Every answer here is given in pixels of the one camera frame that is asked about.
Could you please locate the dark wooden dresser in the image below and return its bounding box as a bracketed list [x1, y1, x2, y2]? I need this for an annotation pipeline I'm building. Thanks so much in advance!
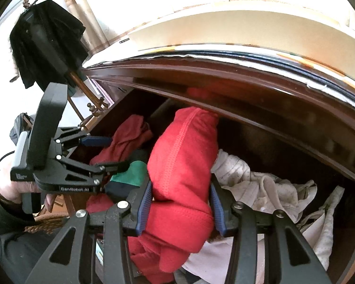
[83, 55, 355, 190]

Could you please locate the grey plastic bag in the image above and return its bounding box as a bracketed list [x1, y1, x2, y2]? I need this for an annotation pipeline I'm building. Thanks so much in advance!
[10, 112, 34, 146]

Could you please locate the person's left hand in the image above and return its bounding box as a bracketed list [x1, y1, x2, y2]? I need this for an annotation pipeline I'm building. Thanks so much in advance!
[0, 170, 57, 213]

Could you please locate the dark red underwear grey waistband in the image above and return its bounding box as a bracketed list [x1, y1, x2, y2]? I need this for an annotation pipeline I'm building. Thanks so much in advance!
[86, 115, 153, 213]

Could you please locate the black coat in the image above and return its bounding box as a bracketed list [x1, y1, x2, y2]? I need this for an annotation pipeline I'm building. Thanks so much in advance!
[9, 0, 89, 89]

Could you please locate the smooth pale pink underwear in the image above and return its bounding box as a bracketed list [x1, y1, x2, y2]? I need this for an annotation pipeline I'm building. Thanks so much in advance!
[177, 237, 268, 284]

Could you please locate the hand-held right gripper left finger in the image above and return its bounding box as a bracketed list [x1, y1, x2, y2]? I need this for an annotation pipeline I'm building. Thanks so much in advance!
[24, 180, 154, 284]

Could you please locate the brown knit cloth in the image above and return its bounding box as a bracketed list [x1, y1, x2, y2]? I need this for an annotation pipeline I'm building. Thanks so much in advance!
[24, 212, 67, 235]

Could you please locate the white dotted underwear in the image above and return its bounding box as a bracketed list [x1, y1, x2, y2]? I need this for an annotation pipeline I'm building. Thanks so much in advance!
[211, 149, 318, 222]
[297, 186, 346, 270]

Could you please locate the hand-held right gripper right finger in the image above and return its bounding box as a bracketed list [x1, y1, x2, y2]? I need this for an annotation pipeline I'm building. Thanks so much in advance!
[209, 174, 333, 284]

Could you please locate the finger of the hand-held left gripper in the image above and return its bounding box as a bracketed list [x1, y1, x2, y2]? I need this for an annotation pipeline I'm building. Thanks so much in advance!
[56, 127, 113, 154]
[58, 153, 131, 184]

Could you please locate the person's left forearm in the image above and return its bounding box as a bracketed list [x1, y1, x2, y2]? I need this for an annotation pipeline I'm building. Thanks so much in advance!
[0, 180, 37, 240]

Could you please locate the dark wooden drawer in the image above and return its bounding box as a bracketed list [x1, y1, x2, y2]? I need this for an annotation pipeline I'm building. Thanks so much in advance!
[67, 87, 355, 284]

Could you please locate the bright red underwear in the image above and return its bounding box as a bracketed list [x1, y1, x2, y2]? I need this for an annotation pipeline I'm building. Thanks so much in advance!
[127, 107, 220, 284]

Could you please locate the green and black underwear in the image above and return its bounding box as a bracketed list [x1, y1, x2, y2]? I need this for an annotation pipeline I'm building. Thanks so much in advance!
[105, 160, 149, 203]

